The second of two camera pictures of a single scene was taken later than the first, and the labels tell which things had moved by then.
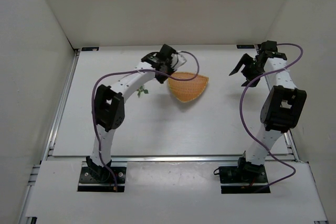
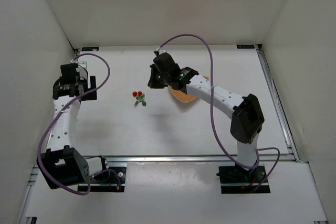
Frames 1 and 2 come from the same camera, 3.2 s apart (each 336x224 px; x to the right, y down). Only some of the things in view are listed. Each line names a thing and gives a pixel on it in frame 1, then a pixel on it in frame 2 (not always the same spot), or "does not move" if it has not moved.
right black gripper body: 252,67 to 153,77
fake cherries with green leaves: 141,88 to 140,97
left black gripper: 163,73 to 89,93
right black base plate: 242,174 does not move
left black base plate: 96,179 does not move
